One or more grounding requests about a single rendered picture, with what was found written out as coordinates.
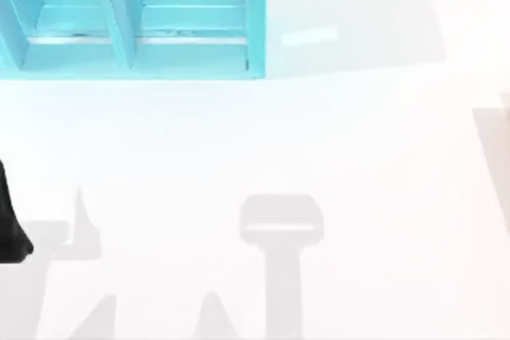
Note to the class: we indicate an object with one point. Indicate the light blue rack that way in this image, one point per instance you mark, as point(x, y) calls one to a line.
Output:
point(191, 17)

